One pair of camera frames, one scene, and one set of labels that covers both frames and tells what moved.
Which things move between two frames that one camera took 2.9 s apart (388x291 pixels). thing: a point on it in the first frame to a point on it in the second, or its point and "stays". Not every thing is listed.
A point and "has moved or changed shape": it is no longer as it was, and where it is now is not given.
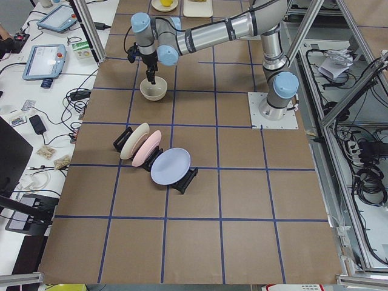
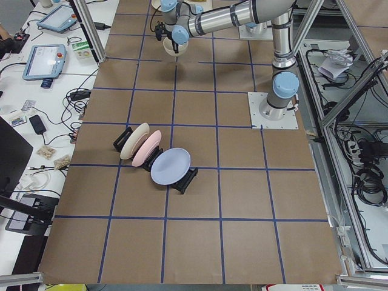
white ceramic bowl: [154, 92] has moved or changed shape
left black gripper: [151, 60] to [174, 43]
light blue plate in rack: [170, 166] stays
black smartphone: [37, 123] stays
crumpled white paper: [336, 62] stays
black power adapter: [101, 26] stays
